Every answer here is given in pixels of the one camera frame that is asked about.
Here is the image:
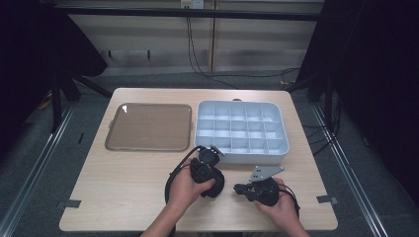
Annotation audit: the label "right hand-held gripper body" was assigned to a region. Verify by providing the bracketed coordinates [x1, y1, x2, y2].
[242, 165, 286, 207]

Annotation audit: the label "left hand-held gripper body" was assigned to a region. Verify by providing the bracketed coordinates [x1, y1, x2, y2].
[189, 145, 225, 185]

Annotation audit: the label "light blue divided storage box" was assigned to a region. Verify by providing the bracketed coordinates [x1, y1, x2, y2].
[194, 98, 291, 166]

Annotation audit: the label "person's right hand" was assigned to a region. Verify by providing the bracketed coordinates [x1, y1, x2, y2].
[254, 177, 300, 229]

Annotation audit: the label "person's left hand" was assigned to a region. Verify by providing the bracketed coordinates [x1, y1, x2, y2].
[167, 158, 216, 215]

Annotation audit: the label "grey tape piece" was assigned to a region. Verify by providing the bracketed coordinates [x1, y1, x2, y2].
[55, 198, 82, 210]
[315, 195, 340, 205]

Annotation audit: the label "brown transparent flat tray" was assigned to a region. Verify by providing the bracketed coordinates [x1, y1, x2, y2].
[104, 102, 195, 153]

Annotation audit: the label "black horizontal metal bar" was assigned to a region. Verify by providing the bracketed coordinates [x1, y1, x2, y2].
[53, 7, 325, 22]

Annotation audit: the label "dark curtain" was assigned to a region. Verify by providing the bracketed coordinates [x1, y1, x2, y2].
[295, 0, 419, 208]
[0, 0, 110, 162]

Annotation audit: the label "black metal stand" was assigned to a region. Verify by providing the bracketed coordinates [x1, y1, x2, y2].
[48, 63, 114, 134]

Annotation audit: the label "black floor cables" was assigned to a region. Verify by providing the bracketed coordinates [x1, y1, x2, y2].
[301, 95, 344, 157]

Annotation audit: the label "metal floor rail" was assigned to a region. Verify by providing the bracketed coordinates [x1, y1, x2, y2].
[0, 104, 76, 237]
[310, 102, 391, 237]

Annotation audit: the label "black hanging wall cable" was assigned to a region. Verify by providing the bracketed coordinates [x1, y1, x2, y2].
[185, 16, 301, 91]

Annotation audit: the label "white wall outlet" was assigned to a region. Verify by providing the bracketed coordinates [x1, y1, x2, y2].
[180, 0, 206, 10]

